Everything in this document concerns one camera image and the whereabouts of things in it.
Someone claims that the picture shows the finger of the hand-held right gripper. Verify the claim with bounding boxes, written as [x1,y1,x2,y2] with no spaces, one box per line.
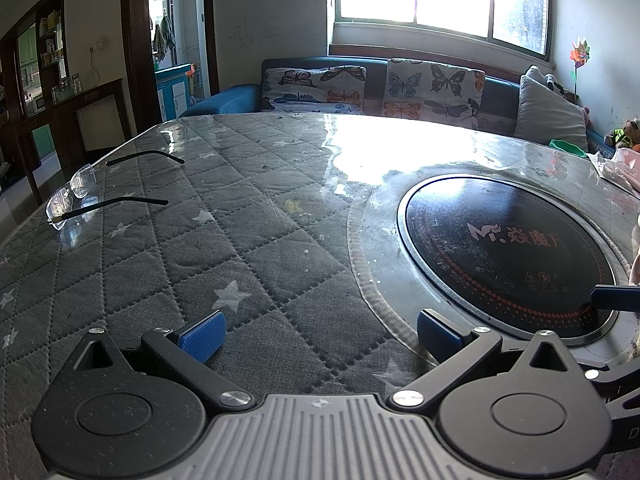
[584,359,640,413]
[590,284,640,312]

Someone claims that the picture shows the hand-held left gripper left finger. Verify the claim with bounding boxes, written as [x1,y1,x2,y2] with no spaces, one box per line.
[67,310,256,413]

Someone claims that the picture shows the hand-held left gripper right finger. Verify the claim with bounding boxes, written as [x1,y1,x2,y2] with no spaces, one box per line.
[387,309,586,413]

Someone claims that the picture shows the white t-shirt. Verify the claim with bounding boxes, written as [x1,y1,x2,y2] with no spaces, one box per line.
[589,146,640,196]

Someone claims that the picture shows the hanging grey clothes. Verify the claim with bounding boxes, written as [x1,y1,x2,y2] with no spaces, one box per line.
[152,16,177,63]

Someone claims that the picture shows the round black induction cooktop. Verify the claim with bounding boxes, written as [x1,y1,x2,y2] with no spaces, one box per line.
[397,174,618,347]

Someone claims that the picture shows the green bowl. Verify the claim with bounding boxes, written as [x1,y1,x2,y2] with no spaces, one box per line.
[549,139,587,157]

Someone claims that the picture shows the teddy bear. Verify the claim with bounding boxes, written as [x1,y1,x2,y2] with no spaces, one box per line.
[604,118,640,151]

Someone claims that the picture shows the rimless eyeglasses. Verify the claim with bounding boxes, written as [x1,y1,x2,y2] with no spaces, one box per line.
[46,150,186,232]

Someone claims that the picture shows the grey pillow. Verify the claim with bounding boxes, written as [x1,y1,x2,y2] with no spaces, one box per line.
[514,74,590,153]

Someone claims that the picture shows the panda plush toy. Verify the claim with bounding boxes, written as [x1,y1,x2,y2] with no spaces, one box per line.
[544,74,576,102]

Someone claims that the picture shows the blue sofa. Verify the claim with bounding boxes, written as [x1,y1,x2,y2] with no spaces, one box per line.
[179,55,621,161]

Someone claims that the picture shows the colourful pinwheel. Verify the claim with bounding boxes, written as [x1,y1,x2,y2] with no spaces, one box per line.
[569,36,592,98]

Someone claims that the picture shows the square butterfly print cushion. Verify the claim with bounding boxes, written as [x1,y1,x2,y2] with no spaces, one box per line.
[381,58,486,133]

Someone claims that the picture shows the blue cabinet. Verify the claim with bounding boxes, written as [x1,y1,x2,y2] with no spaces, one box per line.
[155,62,195,122]

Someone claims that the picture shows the wide butterfly print cushion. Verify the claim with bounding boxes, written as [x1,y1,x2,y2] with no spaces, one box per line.
[260,65,367,116]

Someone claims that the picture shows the dark wooden cabinet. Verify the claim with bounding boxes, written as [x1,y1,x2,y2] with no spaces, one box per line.
[0,0,131,206]

